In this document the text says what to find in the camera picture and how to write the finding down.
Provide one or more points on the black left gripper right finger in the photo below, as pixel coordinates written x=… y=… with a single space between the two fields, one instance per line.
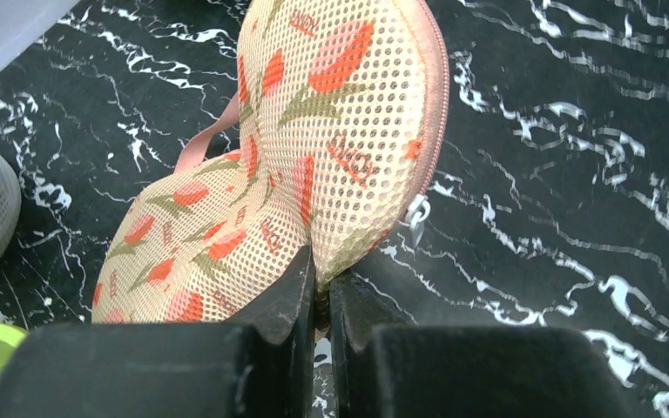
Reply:
x=385 y=366

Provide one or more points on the floral mesh laundry bag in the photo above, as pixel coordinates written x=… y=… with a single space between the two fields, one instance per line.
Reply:
x=330 y=141

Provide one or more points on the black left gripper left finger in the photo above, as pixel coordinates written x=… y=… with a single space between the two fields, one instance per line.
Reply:
x=257 y=363

